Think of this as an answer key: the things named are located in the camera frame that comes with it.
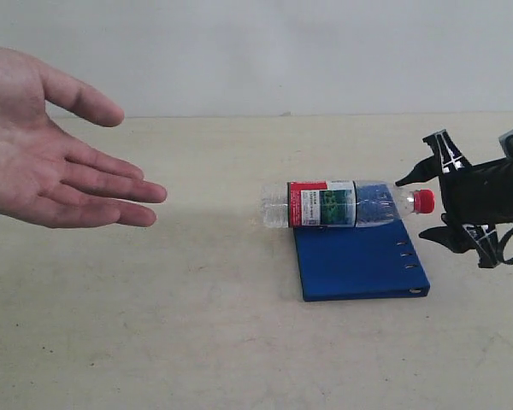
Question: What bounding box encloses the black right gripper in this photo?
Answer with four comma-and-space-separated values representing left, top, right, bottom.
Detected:
395, 130, 513, 268

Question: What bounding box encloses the blue ring binder notebook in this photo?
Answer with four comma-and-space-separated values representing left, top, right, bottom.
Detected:
291, 214, 430, 302

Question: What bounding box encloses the clear plastic water bottle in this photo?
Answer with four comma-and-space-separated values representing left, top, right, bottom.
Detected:
261, 180, 435, 228

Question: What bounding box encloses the person's open hand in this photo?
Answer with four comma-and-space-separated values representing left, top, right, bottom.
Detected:
0, 47, 167, 229

